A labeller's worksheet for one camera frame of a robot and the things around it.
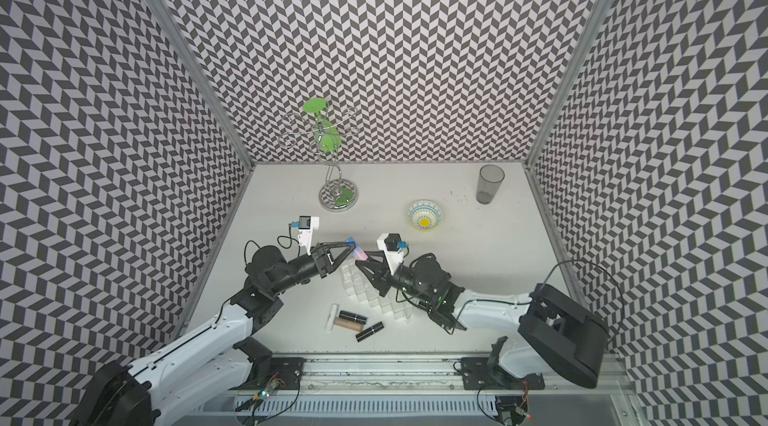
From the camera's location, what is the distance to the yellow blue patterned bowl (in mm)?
1009

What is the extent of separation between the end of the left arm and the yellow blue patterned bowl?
343mm

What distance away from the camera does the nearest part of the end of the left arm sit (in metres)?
0.65
